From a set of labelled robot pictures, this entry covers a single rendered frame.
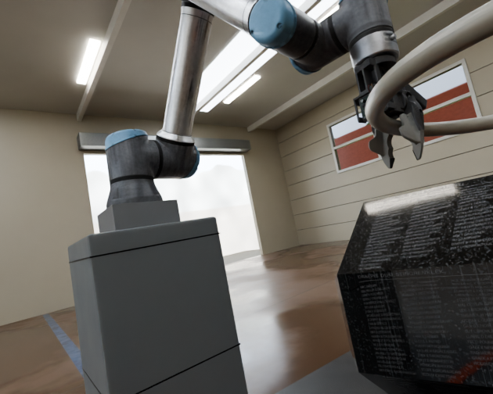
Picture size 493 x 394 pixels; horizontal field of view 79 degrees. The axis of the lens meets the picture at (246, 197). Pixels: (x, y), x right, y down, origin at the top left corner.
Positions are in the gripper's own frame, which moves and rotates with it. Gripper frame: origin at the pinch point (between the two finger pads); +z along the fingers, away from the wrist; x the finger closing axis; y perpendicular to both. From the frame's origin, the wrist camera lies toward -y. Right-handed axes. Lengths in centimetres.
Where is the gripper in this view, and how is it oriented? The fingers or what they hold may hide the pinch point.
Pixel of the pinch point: (404, 158)
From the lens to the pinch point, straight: 68.7
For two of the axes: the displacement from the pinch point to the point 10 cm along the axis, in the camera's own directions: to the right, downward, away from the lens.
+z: 1.5, 9.8, -1.4
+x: 4.8, -2.0, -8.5
